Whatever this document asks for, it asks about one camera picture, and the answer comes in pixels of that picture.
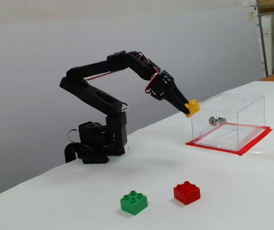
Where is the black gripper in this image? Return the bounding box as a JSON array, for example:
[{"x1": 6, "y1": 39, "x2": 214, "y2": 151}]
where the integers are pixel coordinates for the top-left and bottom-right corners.
[{"x1": 148, "y1": 69, "x2": 191, "y2": 115}]

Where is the yellow lego brick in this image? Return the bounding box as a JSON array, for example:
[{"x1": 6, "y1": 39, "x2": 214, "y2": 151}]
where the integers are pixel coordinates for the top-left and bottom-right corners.
[{"x1": 184, "y1": 99, "x2": 201, "y2": 119}]

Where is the transparent acrylic box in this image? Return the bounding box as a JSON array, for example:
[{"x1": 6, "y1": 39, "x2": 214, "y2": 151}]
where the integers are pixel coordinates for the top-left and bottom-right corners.
[{"x1": 191, "y1": 93, "x2": 265, "y2": 151}]

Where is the red lego brick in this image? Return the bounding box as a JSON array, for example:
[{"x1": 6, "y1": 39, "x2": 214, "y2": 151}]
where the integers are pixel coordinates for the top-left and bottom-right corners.
[{"x1": 173, "y1": 181, "x2": 201, "y2": 206}]

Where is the green lego brick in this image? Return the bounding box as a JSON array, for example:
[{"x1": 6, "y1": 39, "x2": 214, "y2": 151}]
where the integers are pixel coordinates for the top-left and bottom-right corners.
[{"x1": 120, "y1": 190, "x2": 149, "y2": 216}]

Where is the silver cam lock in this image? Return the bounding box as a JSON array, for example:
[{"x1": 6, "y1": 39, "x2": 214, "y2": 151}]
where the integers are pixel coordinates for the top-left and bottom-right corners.
[{"x1": 208, "y1": 116, "x2": 227, "y2": 127}]

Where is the black table clamp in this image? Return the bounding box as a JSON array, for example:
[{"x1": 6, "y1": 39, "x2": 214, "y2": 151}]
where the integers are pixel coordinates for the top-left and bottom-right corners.
[{"x1": 64, "y1": 143, "x2": 80, "y2": 164}]

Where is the red white wrist cable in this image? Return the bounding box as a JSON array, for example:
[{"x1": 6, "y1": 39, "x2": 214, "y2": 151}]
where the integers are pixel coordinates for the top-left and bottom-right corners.
[{"x1": 144, "y1": 73, "x2": 160, "y2": 95}]

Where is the red tape frame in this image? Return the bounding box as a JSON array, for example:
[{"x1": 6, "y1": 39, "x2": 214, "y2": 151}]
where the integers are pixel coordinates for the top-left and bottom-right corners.
[{"x1": 186, "y1": 122, "x2": 274, "y2": 157}]

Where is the metal shelf frame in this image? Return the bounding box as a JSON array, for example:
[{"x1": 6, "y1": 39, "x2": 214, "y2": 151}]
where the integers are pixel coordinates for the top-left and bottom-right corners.
[{"x1": 256, "y1": 0, "x2": 274, "y2": 78}]

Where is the red white base cable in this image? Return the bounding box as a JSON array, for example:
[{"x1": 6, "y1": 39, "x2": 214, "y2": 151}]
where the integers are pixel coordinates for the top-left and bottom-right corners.
[{"x1": 67, "y1": 128, "x2": 80, "y2": 144}]

